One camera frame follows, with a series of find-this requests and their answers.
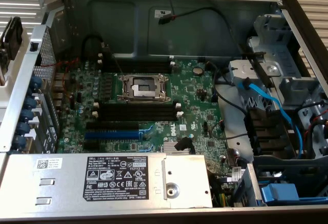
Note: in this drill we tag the blue plastic slot clip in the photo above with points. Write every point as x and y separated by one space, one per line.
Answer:
36 81
31 102
21 141
27 115
23 128

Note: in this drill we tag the white metal chassis bracket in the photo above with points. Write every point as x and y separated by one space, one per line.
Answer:
18 62

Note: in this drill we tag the silver coin battery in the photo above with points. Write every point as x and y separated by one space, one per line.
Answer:
197 70

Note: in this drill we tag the black plastic case clip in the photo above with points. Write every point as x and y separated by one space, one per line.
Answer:
33 47

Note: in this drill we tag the black power plug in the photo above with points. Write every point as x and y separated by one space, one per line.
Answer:
164 20

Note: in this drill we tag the silver chipset heatsink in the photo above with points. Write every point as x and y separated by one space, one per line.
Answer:
169 148

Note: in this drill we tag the long black expansion slot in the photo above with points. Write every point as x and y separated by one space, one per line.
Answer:
112 126

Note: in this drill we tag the black ribbed plastic bracket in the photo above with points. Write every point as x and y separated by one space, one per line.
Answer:
266 131

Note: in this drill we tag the short black expansion slot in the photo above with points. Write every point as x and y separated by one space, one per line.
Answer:
91 145

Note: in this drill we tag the blue expansion slot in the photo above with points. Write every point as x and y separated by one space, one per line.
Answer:
112 134

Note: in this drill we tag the metal disk bay cage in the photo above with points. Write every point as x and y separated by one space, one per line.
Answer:
282 55

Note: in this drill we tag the open metal PC case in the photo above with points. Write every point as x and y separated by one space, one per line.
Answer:
115 29

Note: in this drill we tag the blue plastic drive latch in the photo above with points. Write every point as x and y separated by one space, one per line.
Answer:
279 194

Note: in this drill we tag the grey metal drive carrier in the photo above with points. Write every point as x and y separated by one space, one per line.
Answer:
246 188

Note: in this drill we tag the green Dell motherboard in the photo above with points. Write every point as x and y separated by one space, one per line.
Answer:
194 111

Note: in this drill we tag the white barcode tag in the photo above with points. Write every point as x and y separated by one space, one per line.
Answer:
235 174

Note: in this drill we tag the silver power supply unit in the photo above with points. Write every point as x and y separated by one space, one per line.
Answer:
64 183

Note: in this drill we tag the silver disk bracket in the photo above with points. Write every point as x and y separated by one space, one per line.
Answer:
246 69

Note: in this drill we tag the black angled connector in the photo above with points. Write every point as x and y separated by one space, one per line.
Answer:
182 144

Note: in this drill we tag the metal CPU socket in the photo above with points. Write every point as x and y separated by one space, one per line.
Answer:
143 86

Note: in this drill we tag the black graphics card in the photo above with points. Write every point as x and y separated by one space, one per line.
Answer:
11 37

